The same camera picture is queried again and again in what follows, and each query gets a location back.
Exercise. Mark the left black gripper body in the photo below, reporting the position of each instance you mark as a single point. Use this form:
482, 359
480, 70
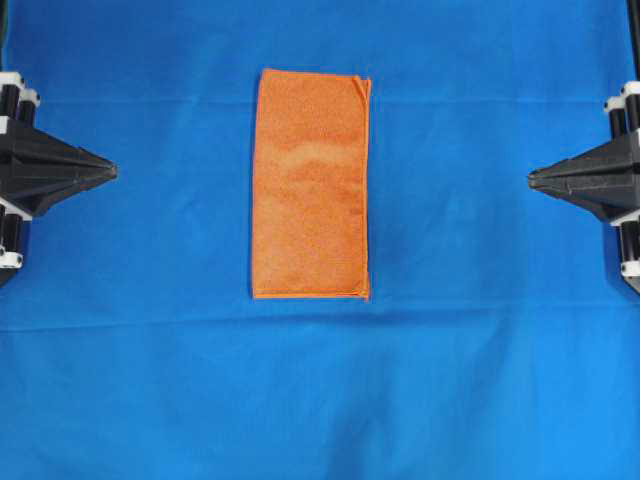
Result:
19, 105

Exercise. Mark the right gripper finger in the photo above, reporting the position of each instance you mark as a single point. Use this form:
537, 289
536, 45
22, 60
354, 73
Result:
604, 159
604, 210

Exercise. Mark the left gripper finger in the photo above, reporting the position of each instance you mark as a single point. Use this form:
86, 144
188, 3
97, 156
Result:
38, 204
37, 145

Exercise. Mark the orange towel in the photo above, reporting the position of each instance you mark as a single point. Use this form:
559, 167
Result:
310, 186

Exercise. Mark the blue table cloth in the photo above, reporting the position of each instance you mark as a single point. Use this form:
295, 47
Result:
499, 341

